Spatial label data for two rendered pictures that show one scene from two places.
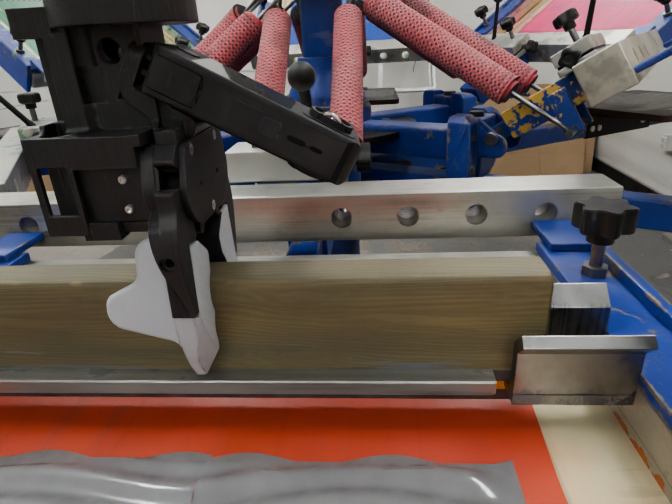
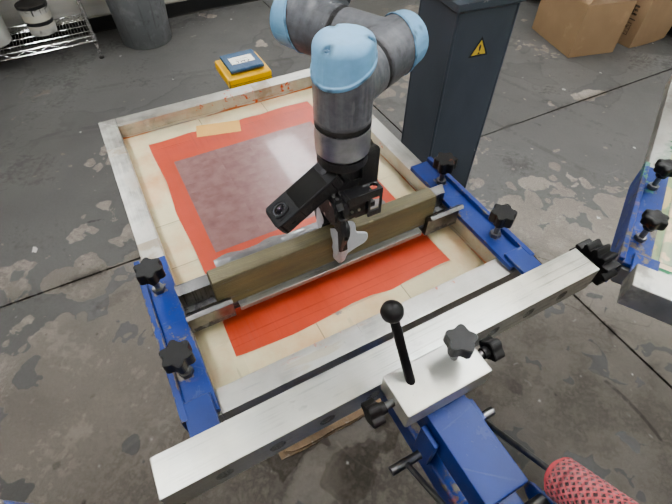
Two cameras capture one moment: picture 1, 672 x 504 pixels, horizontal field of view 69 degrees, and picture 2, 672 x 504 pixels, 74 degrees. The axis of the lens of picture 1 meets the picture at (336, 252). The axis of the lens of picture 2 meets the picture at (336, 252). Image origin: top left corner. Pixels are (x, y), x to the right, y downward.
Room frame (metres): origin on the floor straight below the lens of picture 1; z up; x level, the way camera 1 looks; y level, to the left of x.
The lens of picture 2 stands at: (0.69, -0.18, 1.58)
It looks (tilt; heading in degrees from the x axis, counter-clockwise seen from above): 50 degrees down; 147
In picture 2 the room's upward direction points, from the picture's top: straight up
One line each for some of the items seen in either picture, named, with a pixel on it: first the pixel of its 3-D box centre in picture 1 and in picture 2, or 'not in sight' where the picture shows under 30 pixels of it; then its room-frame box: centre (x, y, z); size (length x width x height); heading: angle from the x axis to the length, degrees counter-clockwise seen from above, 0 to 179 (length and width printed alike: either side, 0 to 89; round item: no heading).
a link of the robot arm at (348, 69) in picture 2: not in sight; (344, 80); (0.28, 0.10, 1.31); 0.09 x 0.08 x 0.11; 110
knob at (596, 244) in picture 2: not in sight; (587, 264); (0.54, 0.41, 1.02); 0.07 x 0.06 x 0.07; 175
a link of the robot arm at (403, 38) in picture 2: not in sight; (377, 47); (0.23, 0.19, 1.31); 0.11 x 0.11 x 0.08; 20
